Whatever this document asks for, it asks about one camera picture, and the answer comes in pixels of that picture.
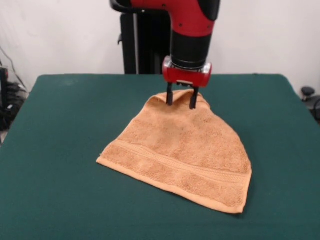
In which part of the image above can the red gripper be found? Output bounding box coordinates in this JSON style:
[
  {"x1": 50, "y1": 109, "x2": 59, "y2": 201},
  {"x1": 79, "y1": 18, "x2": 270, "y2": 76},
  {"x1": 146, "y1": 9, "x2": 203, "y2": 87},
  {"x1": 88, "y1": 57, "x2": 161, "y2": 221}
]
[{"x1": 161, "y1": 56, "x2": 214, "y2": 110}]

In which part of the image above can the orange terry towel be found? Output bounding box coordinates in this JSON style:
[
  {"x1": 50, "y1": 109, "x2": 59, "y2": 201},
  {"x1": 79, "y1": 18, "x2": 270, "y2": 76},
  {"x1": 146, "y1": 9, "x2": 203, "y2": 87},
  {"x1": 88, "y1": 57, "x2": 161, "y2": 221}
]
[{"x1": 95, "y1": 89, "x2": 252, "y2": 215}]

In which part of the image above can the black cable bundle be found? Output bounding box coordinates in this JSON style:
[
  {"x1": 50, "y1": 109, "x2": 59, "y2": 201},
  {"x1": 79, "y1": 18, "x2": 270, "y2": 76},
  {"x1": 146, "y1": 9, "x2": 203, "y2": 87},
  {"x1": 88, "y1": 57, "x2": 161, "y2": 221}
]
[{"x1": 0, "y1": 81, "x2": 29, "y2": 131}]

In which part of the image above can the dark green table cloth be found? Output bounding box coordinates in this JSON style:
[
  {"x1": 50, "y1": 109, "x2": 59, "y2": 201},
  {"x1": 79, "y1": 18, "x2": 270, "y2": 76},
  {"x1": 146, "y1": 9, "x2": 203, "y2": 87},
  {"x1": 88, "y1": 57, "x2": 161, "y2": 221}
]
[{"x1": 0, "y1": 73, "x2": 320, "y2": 240}]

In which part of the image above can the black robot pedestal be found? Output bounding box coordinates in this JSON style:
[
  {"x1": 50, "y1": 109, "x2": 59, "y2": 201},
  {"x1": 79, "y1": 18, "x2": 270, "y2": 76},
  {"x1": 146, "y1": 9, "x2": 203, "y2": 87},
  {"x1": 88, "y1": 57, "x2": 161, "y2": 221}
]
[{"x1": 109, "y1": 0, "x2": 216, "y2": 75}]

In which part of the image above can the black chair base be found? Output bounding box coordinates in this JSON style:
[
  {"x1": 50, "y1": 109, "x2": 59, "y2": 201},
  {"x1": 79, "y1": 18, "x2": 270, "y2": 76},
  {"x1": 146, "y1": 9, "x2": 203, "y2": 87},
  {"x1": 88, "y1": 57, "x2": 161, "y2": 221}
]
[{"x1": 300, "y1": 86, "x2": 320, "y2": 126}]

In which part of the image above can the black electronics box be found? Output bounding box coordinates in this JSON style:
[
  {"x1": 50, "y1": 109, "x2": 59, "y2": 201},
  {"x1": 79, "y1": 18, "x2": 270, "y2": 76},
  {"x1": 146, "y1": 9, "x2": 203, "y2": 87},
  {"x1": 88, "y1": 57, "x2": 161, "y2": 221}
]
[{"x1": 0, "y1": 66, "x2": 9, "y2": 108}]

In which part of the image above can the grey wall cable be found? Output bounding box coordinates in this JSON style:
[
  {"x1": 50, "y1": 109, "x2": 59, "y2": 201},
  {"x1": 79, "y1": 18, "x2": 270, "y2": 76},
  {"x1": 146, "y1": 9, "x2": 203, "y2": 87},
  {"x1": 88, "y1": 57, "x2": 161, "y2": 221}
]
[{"x1": 0, "y1": 46, "x2": 28, "y2": 91}]

